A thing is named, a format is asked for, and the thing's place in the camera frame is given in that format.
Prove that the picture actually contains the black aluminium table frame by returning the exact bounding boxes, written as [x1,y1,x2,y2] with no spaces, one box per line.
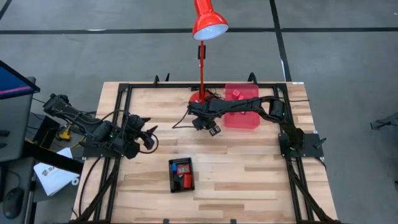
[71,81,343,224]

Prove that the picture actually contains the red desk lamp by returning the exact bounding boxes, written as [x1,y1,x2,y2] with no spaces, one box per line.
[188,0,229,104]

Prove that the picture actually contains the monitor with blue screen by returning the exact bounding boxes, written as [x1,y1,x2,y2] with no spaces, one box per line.
[0,59,41,101]

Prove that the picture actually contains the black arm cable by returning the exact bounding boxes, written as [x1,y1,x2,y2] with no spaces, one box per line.
[172,108,191,129]
[138,133,160,155]

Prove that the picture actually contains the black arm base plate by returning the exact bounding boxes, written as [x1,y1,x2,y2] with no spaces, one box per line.
[279,133,324,158]
[82,132,128,158]

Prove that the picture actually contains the red translucent plastic tray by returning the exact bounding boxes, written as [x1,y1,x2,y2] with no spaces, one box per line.
[224,83,261,130]

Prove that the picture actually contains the black computer mouse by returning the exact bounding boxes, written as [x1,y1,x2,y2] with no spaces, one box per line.
[2,187,24,220]

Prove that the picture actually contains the black lamp cable with switch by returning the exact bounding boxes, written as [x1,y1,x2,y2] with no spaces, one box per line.
[206,88,225,100]

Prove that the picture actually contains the black bar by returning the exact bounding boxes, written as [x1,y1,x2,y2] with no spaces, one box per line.
[23,140,85,175]

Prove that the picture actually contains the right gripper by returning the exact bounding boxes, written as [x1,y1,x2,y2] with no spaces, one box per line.
[188,101,222,137]

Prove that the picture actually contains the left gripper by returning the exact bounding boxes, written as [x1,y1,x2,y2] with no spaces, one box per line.
[126,114,159,150]

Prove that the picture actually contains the black mesh basket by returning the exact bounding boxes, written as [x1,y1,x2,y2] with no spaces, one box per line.
[169,157,196,194]

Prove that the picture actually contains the white printed paper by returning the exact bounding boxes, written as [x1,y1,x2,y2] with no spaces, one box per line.
[33,147,81,197]

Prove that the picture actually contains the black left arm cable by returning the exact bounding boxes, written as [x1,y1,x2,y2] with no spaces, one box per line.
[138,133,160,155]

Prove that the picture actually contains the black box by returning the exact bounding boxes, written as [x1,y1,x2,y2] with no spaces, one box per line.
[32,115,62,149]

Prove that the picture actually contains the yellow connector plug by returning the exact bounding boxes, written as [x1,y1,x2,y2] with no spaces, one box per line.
[58,126,72,141]

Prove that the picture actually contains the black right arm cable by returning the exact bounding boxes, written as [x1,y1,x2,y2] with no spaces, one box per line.
[172,108,191,129]

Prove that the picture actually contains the red block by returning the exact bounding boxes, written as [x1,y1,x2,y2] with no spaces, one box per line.
[182,173,193,190]

